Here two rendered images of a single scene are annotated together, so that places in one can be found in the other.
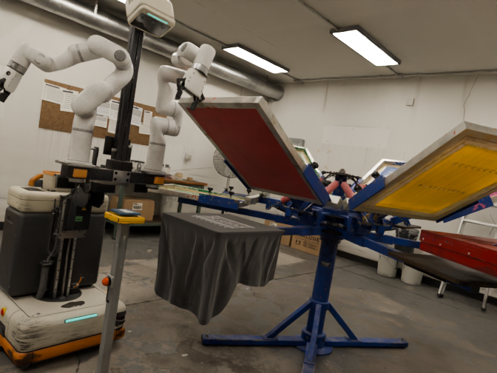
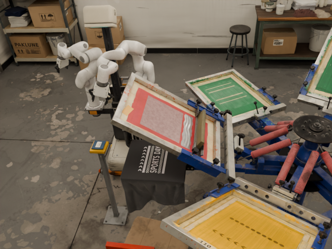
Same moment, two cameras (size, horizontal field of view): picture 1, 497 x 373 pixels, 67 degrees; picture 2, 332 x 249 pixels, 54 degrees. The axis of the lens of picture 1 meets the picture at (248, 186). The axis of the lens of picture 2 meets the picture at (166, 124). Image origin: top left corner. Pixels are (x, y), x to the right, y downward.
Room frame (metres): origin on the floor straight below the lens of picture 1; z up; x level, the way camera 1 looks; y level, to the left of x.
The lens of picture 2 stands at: (1.03, -1.49, 2.73)
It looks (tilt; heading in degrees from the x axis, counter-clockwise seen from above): 38 degrees down; 57
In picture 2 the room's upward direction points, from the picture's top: 4 degrees counter-clockwise
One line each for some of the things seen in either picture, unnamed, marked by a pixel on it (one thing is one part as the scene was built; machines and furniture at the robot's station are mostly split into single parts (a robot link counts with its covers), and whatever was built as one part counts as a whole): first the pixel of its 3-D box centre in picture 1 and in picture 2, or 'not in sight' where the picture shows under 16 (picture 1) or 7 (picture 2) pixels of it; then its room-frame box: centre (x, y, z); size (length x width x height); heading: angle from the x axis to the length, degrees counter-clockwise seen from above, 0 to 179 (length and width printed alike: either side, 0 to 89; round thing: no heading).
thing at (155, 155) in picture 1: (153, 158); not in sight; (2.16, 0.57, 1.21); 0.16 x 0.13 x 0.15; 51
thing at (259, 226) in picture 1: (224, 221); (156, 159); (1.95, 0.09, 0.95); 0.48 x 0.44 x 0.01; 137
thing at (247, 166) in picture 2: (280, 231); (219, 167); (2.31, -0.24, 0.89); 1.24 x 0.06 x 0.06; 137
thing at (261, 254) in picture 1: (247, 272); (155, 197); (1.81, -0.06, 0.74); 0.46 x 0.04 x 0.42; 137
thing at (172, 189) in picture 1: (220, 187); (238, 94); (2.97, 0.22, 1.05); 1.08 x 0.61 x 0.23; 77
